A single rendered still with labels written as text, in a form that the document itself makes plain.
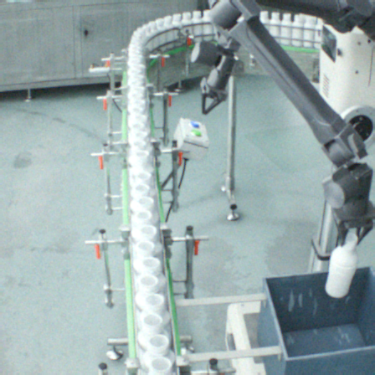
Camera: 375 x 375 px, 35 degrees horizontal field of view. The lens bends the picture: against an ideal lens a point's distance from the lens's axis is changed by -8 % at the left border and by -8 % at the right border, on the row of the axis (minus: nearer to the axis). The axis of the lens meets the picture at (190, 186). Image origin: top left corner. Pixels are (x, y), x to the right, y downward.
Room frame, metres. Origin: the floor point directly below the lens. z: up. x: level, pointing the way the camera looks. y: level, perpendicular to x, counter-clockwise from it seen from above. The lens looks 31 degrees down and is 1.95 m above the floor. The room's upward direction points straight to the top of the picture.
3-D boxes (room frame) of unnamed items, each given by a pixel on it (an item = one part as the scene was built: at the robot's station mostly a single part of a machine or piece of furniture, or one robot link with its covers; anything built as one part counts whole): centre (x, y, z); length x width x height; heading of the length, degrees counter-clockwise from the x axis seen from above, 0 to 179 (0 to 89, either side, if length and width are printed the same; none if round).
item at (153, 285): (0.97, 0.08, 1.08); 0.06 x 0.06 x 0.17
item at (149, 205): (1.26, 0.10, 1.08); 0.06 x 0.06 x 0.17
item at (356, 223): (1.12, -0.37, 1.18); 0.07 x 0.07 x 0.09; 6
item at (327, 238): (1.74, -0.50, 0.74); 0.11 x 0.11 x 0.40; 6
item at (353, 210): (1.12, -0.36, 1.25); 0.10 x 0.07 x 0.07; 96
